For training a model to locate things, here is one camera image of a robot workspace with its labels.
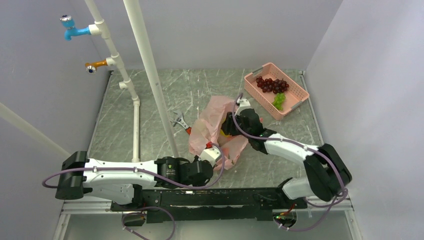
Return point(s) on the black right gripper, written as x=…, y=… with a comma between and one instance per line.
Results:
x=227, y=126

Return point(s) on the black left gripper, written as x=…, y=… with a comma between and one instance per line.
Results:
x=200, y=183

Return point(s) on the yellow fake fruit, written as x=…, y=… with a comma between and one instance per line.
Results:
x=224, y=134

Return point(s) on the green fake grapes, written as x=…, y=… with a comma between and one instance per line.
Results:
x=279, y=100

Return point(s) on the purple fake grapes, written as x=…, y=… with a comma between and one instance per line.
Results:
x=268, y=85

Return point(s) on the pink plastic bag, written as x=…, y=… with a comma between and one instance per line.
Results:
x=207, y=128

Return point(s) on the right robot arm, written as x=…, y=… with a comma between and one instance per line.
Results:
x=326, y=174

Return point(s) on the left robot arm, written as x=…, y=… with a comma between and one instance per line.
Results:
x=122, y=182

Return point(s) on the pink plastic basket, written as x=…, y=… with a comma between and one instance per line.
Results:
x=295, y=95

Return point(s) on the orange faucet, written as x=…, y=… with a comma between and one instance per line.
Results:
x=92, y=67

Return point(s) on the blue faucet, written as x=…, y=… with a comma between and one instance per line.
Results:
x=71, y=30

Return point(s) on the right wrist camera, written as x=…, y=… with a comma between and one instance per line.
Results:
x=241, y=104

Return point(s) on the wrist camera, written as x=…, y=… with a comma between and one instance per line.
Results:
x=210, y=154
x=241, y=104

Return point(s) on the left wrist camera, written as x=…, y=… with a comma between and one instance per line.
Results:
x=210, y=154

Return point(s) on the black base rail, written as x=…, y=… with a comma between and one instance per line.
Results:
x=211, y=204

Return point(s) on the red handled adjustable wrench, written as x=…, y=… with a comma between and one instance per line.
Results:
x=179, y=120

